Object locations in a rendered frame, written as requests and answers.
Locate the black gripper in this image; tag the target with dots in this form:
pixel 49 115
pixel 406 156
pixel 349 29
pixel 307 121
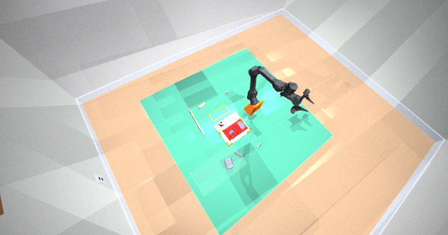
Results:
pixel 299 108

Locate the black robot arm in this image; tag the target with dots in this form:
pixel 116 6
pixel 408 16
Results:
pixel 286 89

